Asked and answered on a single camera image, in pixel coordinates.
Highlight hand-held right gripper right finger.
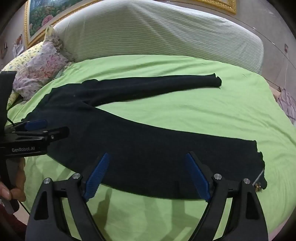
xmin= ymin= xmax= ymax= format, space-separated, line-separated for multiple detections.
xmin=185 ymin=152 xmax=270 ymax=241

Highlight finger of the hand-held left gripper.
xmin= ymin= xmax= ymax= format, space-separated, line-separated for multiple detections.
xmin=5 ymin=120 xmax=48 ymax=132
xmin=14 ymin=126 xmax=70 ymax=142

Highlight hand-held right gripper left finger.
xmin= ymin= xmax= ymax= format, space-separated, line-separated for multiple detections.
xmin=25 ymin=152 xmax=111 ymax=241

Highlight black pants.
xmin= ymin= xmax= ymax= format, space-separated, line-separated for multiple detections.
xmin=21 ymin=73 xmax=267 ymax=201

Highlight person's left hand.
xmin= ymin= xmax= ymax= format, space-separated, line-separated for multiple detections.
xmin=0 ymin=159 xmax=26 ymax=202

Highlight purple floral pillow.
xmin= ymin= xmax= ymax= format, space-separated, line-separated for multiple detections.
xmin=13 ymin=40 xmax=70 ymax=101

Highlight green bed sheet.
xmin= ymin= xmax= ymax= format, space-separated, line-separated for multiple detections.
xmin=7 ymin=54 xmax=296 ymax=241

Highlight yellow floral pillow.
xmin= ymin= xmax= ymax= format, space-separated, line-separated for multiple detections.
xmin=1 ymin=43 xmax=44 ymax=109

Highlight dark red mat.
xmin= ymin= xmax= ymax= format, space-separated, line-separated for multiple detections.
xmin=0 ymin=204 xmax=27 ymax=241

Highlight gold framed flower painting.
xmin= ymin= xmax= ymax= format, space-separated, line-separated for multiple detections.
xmin=24 ymin=0 xmax=237 ymax=48

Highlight plaid cloth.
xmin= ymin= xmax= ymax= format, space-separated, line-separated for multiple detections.
xmin=276 ymin=87 xmax=296 ymax=126

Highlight black cable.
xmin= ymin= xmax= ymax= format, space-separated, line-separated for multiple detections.
xmin=18 ymin=200 xmax=31 ymax=215

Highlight white cable with wall plug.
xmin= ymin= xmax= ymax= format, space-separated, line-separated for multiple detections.
xmin=284 ymin=44 xmax=290 ymax=80

